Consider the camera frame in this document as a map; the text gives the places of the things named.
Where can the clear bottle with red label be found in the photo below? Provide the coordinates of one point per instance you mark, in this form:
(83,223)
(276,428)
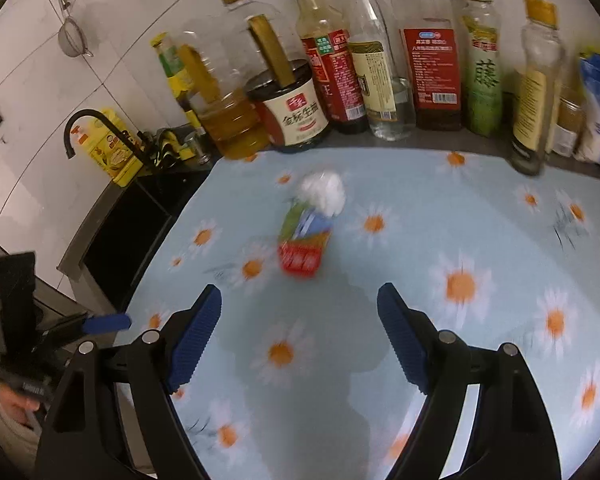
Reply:
(432,70)

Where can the black sink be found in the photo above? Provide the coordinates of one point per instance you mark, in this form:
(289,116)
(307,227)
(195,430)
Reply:
(125,240)

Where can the black faucet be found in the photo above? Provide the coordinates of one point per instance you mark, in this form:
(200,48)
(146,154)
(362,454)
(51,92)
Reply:
(92,113)

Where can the small spice jar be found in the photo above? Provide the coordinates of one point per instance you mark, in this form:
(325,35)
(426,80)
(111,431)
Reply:
(565,130)

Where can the green bottle with yellow label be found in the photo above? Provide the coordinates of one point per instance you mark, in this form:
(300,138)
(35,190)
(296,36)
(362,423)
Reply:
(172,70)

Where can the gold-capped cream label bottle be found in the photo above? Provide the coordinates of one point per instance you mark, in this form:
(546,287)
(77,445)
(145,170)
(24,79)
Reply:
(530,90)

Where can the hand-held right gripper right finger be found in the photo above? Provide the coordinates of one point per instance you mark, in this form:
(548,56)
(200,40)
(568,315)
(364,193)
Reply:
(402,340)

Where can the colourful snack packet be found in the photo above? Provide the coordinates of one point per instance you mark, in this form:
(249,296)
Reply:
(302,250)

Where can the person's left forearm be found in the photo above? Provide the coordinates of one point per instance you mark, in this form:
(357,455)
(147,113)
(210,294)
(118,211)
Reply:
(15,442)

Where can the large soy sauce jug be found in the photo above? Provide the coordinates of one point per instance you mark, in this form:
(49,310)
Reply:
(290,120)

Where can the metal mesh strainer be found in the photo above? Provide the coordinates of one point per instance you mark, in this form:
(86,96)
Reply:
(73,37)

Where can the black and yellow cloth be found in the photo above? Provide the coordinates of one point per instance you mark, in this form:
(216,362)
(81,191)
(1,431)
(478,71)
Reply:
(167,142)

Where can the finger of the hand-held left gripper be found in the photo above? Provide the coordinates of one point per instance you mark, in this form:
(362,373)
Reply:
(107,323)

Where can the clear bottle with beige label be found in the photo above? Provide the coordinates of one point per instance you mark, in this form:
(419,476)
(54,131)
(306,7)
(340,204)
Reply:
(375,80)

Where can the yellow green sponge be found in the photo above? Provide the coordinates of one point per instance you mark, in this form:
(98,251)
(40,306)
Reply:
(185,153)

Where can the yellow oil jug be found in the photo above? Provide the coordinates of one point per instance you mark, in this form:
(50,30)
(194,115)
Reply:
(112,155)

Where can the black-capped red label bottle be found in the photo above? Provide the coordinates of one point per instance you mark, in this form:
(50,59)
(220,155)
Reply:
(337,85)

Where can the person's left hand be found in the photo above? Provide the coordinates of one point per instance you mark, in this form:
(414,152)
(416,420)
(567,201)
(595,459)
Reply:
(16,406)

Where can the daisy print tablecloth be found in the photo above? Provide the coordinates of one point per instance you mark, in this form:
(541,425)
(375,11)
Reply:
(480,220)

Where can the large clear oil jug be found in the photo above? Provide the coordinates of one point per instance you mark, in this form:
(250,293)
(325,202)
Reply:
(230,127)

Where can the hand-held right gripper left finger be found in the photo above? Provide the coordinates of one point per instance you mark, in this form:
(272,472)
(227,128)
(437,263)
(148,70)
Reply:
(197,340)

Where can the clear plastic ball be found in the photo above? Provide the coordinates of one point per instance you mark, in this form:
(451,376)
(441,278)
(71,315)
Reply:
(325,192)

